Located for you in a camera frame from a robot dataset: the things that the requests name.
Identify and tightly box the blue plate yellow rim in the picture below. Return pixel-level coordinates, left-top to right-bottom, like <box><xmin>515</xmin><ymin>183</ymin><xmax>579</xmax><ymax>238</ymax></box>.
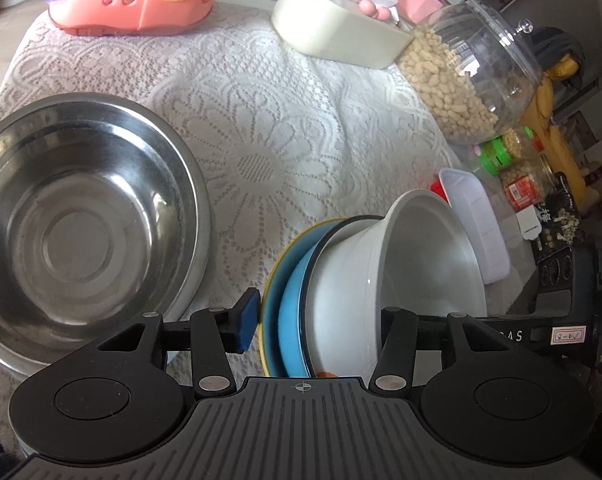
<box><xmin>258</xmin><ymin>218</ymin><xmax>342</xmax><ymax>377</ymax></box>

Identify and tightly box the light blue plate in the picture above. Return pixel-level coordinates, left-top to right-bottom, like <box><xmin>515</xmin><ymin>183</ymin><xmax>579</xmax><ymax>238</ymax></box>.
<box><xmin>277</xmin><ymin>216</ymin><xmax>383</xmax><ymax>380</ymax></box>

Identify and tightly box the white bowl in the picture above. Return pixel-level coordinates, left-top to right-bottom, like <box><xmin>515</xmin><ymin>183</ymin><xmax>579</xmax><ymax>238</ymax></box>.
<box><xmin>304</xmin><ymin>190</ymin><xmax>488</xmax><ymax>379</ymax></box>

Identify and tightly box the red label nut jar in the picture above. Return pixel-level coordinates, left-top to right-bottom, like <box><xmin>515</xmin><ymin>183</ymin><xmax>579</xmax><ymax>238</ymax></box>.
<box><xmin>500</xmin><ymin>155</ymin><xmax>556</xmax><ymax>212</ymax></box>

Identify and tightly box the white plastic tray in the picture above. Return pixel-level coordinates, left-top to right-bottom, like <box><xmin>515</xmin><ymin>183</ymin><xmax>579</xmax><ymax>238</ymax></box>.
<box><xmin>438</xmin><ymin>168</ymin><xmax>510</xmax><ymax>285</ymax></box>

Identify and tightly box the large steel bowl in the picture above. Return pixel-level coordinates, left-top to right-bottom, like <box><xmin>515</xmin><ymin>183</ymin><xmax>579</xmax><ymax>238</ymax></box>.
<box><xmin>0</xmin><ymin>93</ymin><xmax>212</xmax><ymax>377</ymax></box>

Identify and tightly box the green lid small jar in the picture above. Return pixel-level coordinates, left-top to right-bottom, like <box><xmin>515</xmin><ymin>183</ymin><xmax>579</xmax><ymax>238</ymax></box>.
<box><xmin>474</xmin><ymin>127</ymin><xmax>538</xmax><ymax>177</ymax></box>

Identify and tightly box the red lid under tray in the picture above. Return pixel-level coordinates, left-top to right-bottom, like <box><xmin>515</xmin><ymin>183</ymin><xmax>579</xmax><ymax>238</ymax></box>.
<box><xmin>429</xmin><ymin>179</ymin><xmax>449</xmax><ymax>203</ymax></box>

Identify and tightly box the white lace tablecloth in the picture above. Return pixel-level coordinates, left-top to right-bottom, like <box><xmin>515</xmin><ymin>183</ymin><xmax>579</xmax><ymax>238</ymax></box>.
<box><xmin>0</xmin><ymin>1</ymin><xmax>482</xmax><ymax>456</ymax></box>

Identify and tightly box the clear peanut jar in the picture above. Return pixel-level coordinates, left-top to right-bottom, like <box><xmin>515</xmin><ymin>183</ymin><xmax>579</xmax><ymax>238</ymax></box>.
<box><xmin>397</xmin><ymin>0</ymin><xmax>542</xmax><ymax>145</ymax></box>

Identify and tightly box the white rectangular container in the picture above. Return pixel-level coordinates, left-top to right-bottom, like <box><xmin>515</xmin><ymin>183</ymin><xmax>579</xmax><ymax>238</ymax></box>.
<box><xmin>272</xmin><ymin>0</ymin><xmax>413</xmax><ymax>68</ymax></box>

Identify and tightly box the pink round ball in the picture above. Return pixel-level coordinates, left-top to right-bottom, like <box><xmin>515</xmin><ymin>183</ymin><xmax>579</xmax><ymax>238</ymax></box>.
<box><xmin>373</xmin><ymin>6</ymin><xmax>392</xmax><ymax>22</ymax></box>
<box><xmin>359</xmin><ymin>0</ymin><xmax>377</xmax><ymax>18</ymax></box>

